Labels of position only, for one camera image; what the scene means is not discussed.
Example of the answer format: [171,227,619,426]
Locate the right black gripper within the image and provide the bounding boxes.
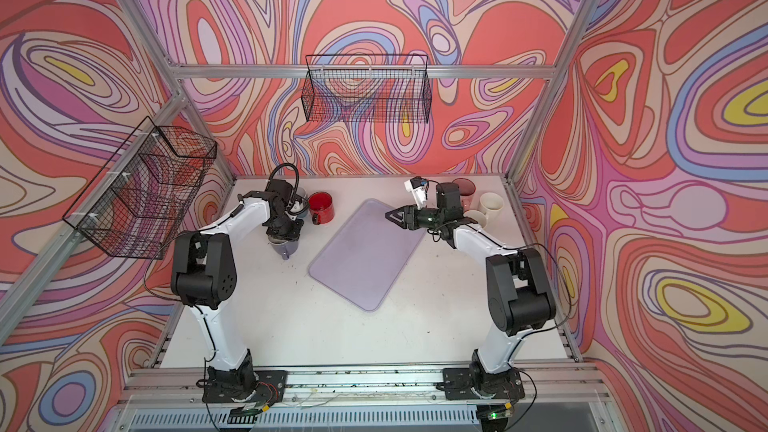
[386,203,445,231]

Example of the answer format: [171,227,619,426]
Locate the light blue mug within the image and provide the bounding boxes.
[291,187,309,219]

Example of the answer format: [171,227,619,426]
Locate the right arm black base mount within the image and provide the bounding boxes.
[435,364,526,403]

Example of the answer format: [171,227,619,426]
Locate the black wire basket left wall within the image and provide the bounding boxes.
[62,117,218,260]

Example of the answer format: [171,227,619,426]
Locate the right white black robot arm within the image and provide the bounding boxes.
[385,176,557,404]

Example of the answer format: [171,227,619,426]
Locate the light green mug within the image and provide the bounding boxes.
[465,210,488,228]

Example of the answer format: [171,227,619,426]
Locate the white mug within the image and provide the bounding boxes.
[478,192,505,222]

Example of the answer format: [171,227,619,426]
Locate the black wire basket back wall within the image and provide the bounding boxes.
[301,52,432,124]

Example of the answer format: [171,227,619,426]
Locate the pink patterned mug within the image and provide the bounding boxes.
[453,177,477,211]

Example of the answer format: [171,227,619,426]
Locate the purple mug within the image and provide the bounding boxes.
[269,238,299,260]

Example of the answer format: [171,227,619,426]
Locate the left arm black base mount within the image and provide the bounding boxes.
[198,368,288,405]

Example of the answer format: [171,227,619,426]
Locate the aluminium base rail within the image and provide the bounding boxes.
[107,361,624,431]

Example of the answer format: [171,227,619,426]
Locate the lavender plastic tray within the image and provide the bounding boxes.
[308,199,425,312]

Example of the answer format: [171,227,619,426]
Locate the black wire basket wall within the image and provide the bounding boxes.
[301,52,432,124]
[62,117,218,260]

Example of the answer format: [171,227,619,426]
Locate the red mug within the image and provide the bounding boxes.
[308,192,335,225]

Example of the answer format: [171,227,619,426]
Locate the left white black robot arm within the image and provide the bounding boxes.
[170,162,308,407]

